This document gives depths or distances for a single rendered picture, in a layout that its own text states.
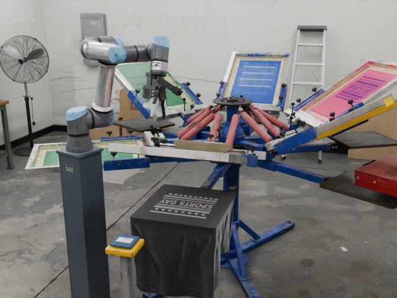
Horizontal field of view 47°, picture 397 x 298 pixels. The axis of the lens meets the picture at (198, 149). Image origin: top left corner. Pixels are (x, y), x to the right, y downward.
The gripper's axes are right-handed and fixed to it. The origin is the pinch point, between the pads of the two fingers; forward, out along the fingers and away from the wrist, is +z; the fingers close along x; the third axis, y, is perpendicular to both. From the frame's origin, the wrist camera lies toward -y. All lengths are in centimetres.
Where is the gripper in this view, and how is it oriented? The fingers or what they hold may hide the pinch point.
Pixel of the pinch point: (159, 119)
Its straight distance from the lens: 198.1
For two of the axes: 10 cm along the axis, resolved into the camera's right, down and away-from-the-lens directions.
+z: -0.8, 10.0, 0.0
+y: -9.6, -0.8, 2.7
